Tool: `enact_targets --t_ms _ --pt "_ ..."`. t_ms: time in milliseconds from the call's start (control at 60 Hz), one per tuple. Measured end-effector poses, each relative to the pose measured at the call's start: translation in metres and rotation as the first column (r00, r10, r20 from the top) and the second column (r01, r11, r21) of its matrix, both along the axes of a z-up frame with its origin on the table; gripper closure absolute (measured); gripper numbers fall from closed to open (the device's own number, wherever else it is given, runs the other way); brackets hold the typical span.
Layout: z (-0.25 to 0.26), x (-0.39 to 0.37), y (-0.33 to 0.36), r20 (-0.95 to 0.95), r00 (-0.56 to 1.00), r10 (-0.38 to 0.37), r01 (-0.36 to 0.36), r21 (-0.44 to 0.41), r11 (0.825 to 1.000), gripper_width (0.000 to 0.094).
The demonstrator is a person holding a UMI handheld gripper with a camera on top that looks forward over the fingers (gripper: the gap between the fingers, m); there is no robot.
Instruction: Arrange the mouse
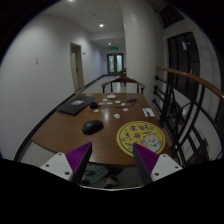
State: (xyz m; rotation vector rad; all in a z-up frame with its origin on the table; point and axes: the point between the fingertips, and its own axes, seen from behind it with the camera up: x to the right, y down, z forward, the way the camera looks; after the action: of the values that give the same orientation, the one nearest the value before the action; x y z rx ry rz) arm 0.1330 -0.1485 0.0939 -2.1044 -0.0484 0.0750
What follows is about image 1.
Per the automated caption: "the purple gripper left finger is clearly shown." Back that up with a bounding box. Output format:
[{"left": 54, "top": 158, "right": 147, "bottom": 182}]
[{"left": 40, "top": 141, "right": 93, "bottom": 184}]

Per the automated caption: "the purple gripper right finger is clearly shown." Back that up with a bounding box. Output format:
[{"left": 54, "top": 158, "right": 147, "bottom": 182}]
[{"left": 132, "top": 142, "right": 184, "bottom": 186}]

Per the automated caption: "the yellow round mouse pad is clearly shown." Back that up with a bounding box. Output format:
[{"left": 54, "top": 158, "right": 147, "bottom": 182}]
[{"left": 116, "top": 121, "right": 166, "bottom": 157}]

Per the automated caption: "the black computer mouse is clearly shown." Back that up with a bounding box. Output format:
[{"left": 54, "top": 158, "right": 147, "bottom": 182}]
[{"left": 82, "top": 120, "right": 104, "bottom": 135}]

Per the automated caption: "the white notepad with pen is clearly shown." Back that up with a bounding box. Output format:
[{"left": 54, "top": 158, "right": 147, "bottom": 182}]
[{"left": 143, "top": 108, "right": 155, "bottom": 117}]

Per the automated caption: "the white paper scrap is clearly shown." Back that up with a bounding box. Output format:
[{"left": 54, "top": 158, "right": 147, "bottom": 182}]
[{"left": 114, "top": 114, "right": 120, "bottom": 119}]

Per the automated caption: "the black closed laptop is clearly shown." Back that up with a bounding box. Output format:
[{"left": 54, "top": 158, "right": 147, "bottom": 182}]
[{"left": 57, "top": 96, "right": 96, "bottom": 115}]

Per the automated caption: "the small black round object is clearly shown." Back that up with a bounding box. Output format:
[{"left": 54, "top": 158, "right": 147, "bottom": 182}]
[{"left": 90, "top": 102, "right": 99, "bottom": 109}]

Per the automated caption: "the wooden handrail with black railing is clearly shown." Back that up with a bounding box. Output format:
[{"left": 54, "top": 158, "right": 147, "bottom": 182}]
[{"left": 153, "top": 66, "right": 224, "bottom": 167}]

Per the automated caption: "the white card stack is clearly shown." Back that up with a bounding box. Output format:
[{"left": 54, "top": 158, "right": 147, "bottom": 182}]
[{"left": 107, "top": 95, "right": 116, "bottom": 99}]

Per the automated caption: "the wooden chair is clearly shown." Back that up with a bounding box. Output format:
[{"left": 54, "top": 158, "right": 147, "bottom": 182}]
[{"left": 101, "top": 77, "right": 145, "bottom": 94}]

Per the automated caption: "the side doorway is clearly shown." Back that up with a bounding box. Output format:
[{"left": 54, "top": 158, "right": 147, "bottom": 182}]
[{"left": 70, "top": 43, "right": 84, "bottom": 91}]

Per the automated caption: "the double glass door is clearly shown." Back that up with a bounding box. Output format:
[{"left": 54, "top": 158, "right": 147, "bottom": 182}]
[{"left": 107, "top": 53, "right": 124, "bottom": 75}]

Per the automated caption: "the dark window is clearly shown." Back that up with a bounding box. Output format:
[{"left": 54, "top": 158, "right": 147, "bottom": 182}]
[{"left": 168, "top": 32, "right": 200, "bottom": 98}]

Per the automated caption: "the black cable bundle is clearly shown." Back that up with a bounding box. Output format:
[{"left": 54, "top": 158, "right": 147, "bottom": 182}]
[{"left": 124, "top": 97, "right": 141, "bottom": 106}]

